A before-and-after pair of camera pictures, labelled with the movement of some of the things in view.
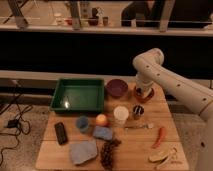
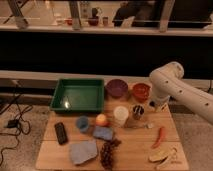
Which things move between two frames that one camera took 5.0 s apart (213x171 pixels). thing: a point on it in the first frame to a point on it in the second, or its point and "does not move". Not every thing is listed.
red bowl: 139,94 does not move
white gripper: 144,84 to 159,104
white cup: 121,114 does not move
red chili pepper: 157,143 does not move
